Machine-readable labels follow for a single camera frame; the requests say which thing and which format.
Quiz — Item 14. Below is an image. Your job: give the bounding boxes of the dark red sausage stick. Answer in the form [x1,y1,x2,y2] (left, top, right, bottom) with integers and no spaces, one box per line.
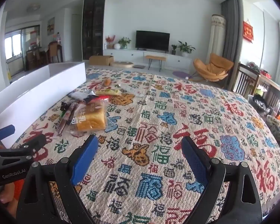
[57,103,77,136]

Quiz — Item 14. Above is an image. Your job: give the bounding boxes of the packaged milk toast bread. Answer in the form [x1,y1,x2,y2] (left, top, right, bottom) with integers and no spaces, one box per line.
[68,99,108,136]

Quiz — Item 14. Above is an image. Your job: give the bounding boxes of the blue white snack bag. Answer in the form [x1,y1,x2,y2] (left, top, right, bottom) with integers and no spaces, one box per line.
[68,91,93,101]

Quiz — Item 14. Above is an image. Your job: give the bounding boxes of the person's left hand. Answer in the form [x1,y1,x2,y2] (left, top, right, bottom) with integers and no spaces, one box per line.
[0,183,18,218]

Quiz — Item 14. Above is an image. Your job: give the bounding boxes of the white cardboard box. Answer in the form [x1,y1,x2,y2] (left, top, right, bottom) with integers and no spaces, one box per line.
[0,62,86,148]

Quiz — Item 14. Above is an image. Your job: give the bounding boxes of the small black snack packet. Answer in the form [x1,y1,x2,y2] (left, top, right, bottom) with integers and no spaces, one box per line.
[60,102,76,112]

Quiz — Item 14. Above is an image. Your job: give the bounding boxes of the dining table with chairs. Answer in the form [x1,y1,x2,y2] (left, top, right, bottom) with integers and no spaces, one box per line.
[25,41,64,71]

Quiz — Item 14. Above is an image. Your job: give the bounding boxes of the red snack packet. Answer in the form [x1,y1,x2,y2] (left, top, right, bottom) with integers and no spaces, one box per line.
[82,95,100,104]

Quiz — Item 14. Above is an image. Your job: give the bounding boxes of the patterned woven tablecloth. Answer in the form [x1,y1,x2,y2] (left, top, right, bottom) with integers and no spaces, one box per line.
[11,67,280,224]

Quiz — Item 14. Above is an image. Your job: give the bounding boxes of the yellow green snack packet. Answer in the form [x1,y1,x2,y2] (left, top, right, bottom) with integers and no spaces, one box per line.
[95,88,121,96]

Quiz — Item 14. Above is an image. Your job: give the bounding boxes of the orange sausage snack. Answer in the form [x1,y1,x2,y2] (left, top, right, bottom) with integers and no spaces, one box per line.
[104,78,111,86]

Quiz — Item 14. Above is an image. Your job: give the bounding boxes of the brown cardboard box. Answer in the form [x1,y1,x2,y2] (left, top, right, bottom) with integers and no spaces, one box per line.
[89,56,114,66]

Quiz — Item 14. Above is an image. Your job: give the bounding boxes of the dark wooden chair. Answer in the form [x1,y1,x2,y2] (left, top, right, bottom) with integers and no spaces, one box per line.
[232,63,260,98]

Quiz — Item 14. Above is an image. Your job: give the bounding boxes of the round wooden cat scratcher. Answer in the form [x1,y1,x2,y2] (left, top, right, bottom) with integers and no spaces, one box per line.
[110,61,134,68]

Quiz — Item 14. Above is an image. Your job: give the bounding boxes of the orange lounge chair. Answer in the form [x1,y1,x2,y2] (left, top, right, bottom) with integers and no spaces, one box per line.
[193,53,234,82]

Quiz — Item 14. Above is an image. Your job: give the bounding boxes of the red flower vase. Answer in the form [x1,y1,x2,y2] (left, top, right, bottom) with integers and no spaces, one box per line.
[106,35,116,49]

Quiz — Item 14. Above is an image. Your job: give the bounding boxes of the clear plastic snack pack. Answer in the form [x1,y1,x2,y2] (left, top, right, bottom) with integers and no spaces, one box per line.
[119,83,143,98]

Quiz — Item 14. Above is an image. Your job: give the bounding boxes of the purple floor mat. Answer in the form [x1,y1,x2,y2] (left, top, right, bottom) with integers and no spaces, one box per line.
[172,71,190,79]

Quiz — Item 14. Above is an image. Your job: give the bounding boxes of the potted green plant left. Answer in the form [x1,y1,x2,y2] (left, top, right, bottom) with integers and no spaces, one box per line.
[118,37,131,49]

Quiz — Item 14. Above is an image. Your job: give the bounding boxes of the potted green plant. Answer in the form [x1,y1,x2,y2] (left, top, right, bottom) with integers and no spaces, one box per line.
[118,37,131,49]
[178,41,196,57]

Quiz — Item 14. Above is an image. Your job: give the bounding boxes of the dark glass display cabinet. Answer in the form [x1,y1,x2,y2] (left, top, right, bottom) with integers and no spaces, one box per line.
[82,0,105,60]

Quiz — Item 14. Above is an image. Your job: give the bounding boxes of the white tv cabinet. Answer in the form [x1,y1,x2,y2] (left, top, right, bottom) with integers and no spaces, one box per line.
[103,49,195,71]

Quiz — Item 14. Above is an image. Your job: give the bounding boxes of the covered standing air conditioner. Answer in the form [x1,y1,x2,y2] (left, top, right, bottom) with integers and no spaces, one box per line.
[206,14,226,64]

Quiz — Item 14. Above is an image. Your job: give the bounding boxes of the potted green plant right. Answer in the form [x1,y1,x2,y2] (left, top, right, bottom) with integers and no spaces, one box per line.
[178,41,196,57]

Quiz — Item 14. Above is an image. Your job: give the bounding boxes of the wooden bench stool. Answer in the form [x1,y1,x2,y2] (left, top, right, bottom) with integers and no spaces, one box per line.
[144,55,166,72]

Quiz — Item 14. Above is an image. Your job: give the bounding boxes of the black flat television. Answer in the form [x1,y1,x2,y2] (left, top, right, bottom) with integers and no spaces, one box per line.
[135,30,170,52]

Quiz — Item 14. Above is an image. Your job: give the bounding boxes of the grey curtain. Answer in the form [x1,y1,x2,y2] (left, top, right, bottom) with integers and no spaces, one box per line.
[221,0,243,90]

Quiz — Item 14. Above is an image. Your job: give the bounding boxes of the red wall hanging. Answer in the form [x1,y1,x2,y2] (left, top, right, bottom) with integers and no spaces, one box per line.
[243,20,254,43]

